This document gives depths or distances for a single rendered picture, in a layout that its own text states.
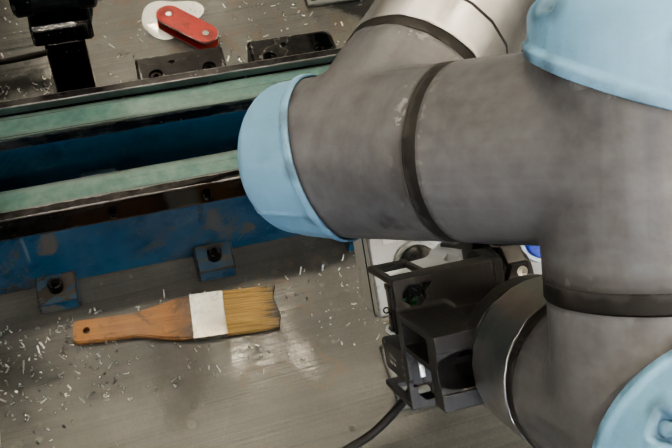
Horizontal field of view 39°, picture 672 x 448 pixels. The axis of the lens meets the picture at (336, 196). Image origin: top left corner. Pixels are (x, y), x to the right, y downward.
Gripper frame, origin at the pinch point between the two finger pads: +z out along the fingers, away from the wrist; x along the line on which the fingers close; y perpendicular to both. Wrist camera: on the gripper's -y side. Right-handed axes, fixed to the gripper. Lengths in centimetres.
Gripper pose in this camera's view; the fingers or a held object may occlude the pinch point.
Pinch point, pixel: (443, 277)
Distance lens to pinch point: 64.5
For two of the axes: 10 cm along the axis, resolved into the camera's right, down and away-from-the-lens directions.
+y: -9.6, 1.8, -2.0
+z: -2.2, -0.7, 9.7
